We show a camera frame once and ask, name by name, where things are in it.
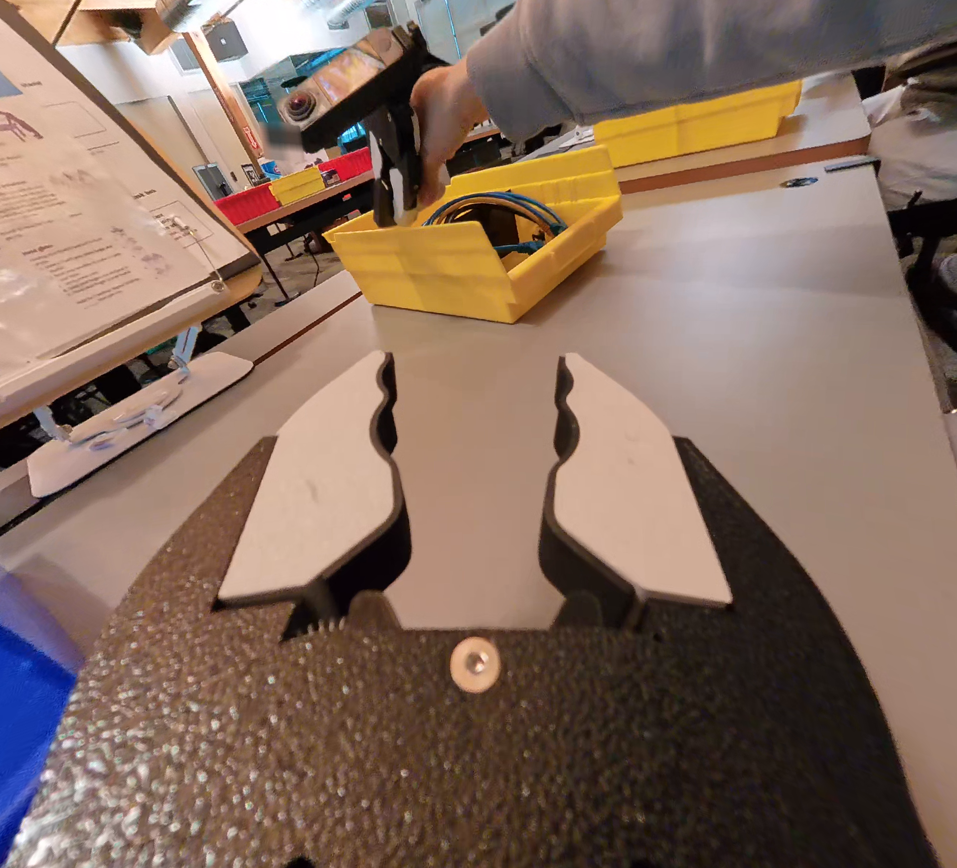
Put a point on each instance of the laminated instruction sheet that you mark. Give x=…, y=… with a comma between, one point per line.
x=90, y=210

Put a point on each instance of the grey desk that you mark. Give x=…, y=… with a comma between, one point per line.
x=710, y=329

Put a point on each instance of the red storage bin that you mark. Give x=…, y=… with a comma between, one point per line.
x=243, y=206
x=348, y=165

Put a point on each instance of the blue storage bin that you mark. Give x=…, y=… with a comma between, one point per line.
x=30, y=718

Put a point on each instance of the person's right forearm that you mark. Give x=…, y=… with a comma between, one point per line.
x=710, y=0

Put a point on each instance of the black ceiling speaker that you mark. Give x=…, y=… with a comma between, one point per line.
x=226, y=42

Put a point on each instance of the long background table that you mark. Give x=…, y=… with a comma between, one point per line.
x=336, y=191

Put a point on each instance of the person's right hand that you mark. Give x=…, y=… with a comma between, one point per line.
x=448, y=105

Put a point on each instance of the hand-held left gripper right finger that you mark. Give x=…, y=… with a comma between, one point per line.
x=635, y=501

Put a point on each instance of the neighbouring grey table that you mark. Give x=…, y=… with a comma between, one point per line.
x=822, y=127

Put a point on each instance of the small yellow storage bin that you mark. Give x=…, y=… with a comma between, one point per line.
x=295, y=186

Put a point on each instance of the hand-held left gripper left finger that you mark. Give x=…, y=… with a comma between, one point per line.
x=314, y=494

